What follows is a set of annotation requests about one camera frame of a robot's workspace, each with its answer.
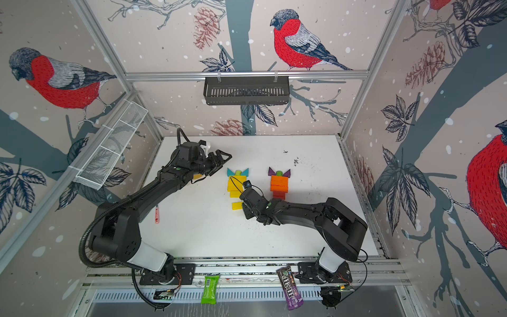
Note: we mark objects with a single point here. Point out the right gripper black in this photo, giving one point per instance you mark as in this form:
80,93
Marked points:
247,212

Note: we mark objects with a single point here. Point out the green snack packet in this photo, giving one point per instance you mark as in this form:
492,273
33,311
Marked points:
209,296

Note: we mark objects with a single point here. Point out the orange long block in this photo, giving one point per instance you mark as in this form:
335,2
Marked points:
277,188
279,184

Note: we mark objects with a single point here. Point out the red pen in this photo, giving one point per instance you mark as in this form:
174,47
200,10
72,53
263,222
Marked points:
157,215

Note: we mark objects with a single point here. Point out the white wire basket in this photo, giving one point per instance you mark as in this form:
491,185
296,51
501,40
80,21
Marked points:
99,166

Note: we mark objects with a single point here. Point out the black wire basket shelf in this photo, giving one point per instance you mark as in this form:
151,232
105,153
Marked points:
226,91

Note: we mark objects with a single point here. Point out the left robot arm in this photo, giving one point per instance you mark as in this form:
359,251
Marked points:
114,236

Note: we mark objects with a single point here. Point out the purple candy packet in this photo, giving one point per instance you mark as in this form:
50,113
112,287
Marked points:
292,295

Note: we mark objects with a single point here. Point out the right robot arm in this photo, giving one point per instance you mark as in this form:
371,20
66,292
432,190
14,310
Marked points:
341,228

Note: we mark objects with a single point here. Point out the yellow block bottom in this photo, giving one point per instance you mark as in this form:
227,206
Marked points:
231,188

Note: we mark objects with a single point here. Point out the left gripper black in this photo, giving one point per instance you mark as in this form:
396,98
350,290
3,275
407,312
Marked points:
216,165

